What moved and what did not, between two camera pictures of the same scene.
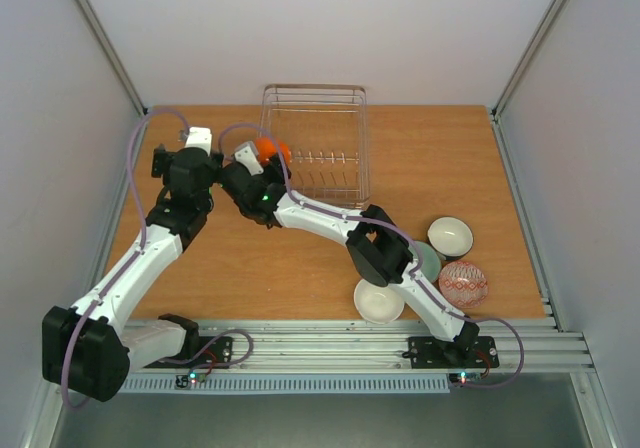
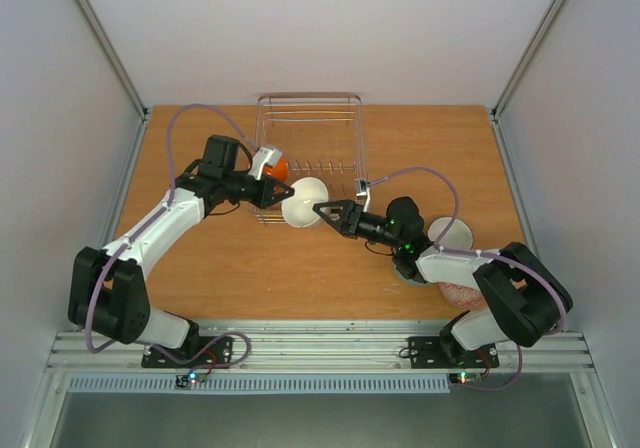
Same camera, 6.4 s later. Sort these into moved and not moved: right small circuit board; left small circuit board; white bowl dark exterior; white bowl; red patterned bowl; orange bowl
Moved: orange bowl; white bowl
Not moved: white bowl dark exterior; red patterned bowl; right small circuit board; left small circuit board
